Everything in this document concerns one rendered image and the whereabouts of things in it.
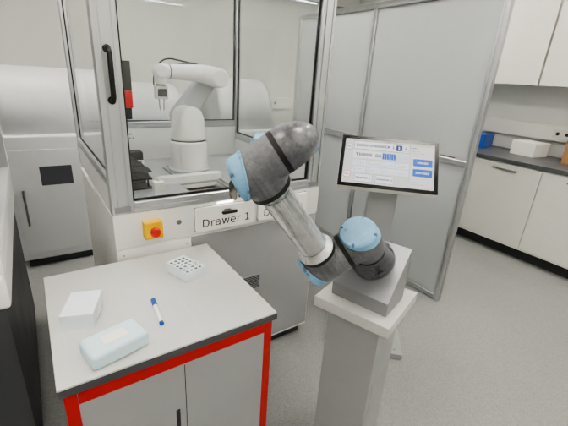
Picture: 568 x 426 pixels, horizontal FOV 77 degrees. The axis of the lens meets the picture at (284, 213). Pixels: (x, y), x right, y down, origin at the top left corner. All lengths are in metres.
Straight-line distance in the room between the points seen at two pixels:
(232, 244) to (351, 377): 0.78
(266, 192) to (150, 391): 0.66
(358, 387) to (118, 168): 1.19
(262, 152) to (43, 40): 3.92
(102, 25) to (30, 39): 3.20
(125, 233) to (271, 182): 0.83
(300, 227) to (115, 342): 0.57
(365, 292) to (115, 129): 1.04
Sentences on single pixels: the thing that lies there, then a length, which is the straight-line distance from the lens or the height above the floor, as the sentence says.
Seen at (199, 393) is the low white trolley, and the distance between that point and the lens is 1.28.
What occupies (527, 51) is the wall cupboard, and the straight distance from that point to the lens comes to 4.33.
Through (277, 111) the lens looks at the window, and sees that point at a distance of 1.71.
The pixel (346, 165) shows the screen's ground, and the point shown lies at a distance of 2.00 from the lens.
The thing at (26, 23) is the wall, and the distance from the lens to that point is 4.62.
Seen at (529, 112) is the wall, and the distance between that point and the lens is 4.64.
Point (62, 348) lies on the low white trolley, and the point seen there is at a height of 0.76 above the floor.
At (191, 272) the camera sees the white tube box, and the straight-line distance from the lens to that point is 1.37.
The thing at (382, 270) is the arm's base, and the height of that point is 0.90.
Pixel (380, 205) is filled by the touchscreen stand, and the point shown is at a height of 0.83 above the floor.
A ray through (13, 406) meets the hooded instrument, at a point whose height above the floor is 0.39.
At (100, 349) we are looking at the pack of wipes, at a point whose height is 0.80.
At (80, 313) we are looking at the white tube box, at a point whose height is 0.81.
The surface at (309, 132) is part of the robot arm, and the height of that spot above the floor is 1.36.
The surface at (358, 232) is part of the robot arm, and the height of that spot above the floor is 1.06.
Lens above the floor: 1.48
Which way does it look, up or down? 21 degrees down
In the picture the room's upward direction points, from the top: 4 degrees clockwise
